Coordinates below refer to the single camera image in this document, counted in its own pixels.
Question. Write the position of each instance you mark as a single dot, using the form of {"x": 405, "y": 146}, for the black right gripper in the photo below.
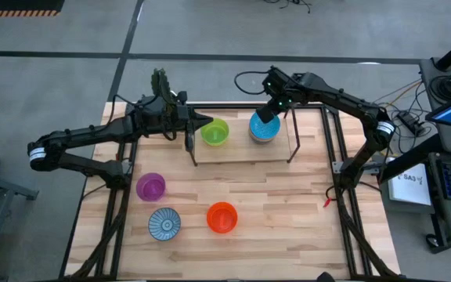
{"x": 286, "y": 100}

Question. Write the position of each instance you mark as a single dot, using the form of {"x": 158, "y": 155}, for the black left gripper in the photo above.
{"x": 181, "y": 119}

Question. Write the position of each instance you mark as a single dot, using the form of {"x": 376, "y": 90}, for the yellow plastic bowl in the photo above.
{"x": 203, "y": 138}

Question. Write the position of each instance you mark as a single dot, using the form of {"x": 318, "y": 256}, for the purple plastic bowl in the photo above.
{"x": 151, "y": 188}

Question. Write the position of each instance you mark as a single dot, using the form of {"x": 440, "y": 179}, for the orange plastic bowl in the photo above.
{"x": 215, "y": 215}

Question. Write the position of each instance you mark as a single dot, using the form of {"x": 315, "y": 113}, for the blue patterned ceramic bowl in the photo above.
{"x": 164, "y": 224}

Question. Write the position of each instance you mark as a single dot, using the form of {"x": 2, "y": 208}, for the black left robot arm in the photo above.
{"x": 84, "y": 135}

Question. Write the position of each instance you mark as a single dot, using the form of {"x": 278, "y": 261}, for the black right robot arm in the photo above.
{"x": 347, "y": 98}

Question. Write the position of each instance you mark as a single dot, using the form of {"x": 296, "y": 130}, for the black metal wooden board shelf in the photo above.
{"x": 241, "y": 150}

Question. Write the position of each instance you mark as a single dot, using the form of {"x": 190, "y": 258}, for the green cactus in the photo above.
{"x": 161, "y": 84}

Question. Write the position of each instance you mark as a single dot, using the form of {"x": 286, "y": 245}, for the silver metal mounting plate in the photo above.
{"x": 337, "y": 167}

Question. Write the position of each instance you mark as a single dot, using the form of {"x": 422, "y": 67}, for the red clip tag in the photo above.
{"x": 330, "y": 202}

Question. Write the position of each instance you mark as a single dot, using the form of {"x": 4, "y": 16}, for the black power adapter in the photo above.
{"x": 409, "y": 121}

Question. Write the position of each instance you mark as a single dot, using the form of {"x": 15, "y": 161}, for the white paper sheet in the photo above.
{"x": 409, "y": 188}

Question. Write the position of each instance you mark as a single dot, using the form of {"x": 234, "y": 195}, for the black yellow hazard striped mat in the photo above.
{"x": 14, "y": 4}

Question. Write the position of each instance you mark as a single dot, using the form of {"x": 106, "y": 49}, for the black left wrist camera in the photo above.
{"x": 182, "y": 97}

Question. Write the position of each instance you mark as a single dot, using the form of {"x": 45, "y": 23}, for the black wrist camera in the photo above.
{"x": 182, "y": 97}
{"x": 274, "y": 78}

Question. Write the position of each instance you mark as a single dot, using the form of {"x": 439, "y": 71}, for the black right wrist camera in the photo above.
{"x": 274, "y": 78}

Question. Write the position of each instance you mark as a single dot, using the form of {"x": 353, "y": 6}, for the black aluminium table frame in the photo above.
{"x": 347, "y": 227}

